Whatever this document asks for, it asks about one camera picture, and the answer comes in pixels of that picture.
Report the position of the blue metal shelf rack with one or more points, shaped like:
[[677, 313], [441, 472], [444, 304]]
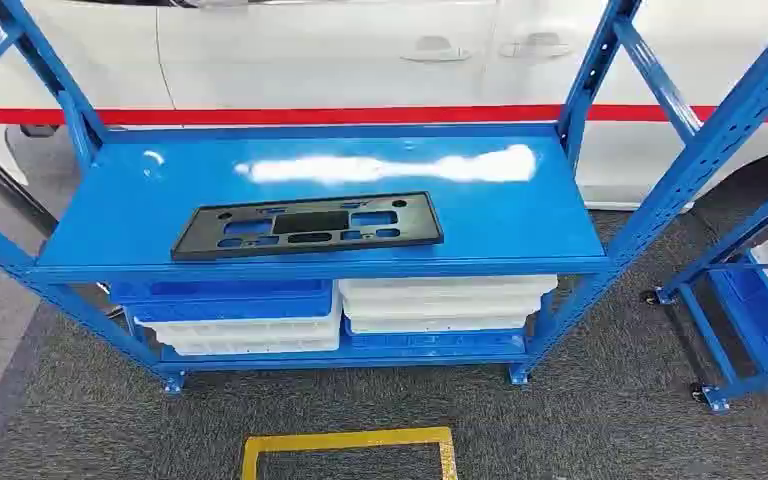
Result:
[[331, 199], [708, 331]]

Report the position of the blue plastic crate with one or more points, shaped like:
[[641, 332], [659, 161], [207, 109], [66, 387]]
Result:
[[437, 343], [755, 318], [225, 306]]

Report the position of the black plastic plate frame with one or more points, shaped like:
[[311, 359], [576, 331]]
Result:
[[311, 222]]

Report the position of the white car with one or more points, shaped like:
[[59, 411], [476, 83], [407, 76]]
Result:
[[331, 53]]

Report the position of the red barrier belt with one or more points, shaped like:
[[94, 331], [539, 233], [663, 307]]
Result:
[[357, 115]]

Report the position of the yellow tape floor square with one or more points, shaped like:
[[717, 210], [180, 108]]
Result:
[[344, 440]]

